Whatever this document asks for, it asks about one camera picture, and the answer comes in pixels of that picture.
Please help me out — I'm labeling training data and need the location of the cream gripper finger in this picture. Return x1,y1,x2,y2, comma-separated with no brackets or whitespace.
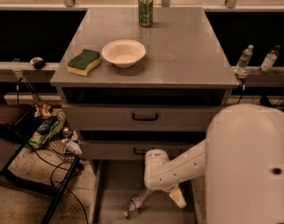
169,188,187,208

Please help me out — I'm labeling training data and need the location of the clear plastic water bottle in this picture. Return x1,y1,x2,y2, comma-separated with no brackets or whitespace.
123,188,154,219

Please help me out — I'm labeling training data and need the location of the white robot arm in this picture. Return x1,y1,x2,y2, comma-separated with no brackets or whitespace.
144,104,284,224

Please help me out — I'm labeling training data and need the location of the grey open bottom drawer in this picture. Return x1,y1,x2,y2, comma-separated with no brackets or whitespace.
91,161,204,224

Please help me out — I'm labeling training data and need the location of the grey middle drawer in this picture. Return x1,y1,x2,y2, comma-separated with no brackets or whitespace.
79,141,195,161

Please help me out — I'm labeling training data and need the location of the grey drawer cabinet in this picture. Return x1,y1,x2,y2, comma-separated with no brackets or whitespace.
50,6,239,224

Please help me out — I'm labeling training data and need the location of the grey top drawer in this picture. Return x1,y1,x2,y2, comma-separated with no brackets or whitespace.
63,104,221,132

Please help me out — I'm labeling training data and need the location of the clear water bottle on ledge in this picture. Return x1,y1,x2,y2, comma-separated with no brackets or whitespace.
234,45,254,75

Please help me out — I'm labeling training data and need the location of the crumpled white wrapper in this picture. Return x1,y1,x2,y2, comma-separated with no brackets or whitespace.
61,138,82,155

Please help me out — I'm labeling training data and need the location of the black wheeled stand leg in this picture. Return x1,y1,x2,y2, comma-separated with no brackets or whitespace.
259,95,284,107

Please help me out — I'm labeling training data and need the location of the green snack bag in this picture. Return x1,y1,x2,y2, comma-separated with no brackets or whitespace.
27,110,66,149

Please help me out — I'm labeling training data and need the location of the white paper bowl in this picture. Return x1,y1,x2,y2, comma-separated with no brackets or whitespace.
102,39,146,68

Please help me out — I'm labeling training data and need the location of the green yellow sponge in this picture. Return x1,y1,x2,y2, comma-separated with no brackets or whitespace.
67,49,101,77

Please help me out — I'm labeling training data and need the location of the dark folding chair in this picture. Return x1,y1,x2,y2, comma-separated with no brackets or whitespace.
0,95,80,224

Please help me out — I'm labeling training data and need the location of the black yellow tape measure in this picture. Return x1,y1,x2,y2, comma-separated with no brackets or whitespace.
30,57,46,70

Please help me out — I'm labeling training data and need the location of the green drink can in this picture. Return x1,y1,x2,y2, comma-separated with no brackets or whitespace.
138,0,153,27

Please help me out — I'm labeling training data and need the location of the black power adapter cable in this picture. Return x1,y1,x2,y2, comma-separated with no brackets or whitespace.
235,83,247,105

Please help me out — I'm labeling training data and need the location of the black cable on floor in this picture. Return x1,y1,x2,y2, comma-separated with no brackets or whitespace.
26,142,89,224

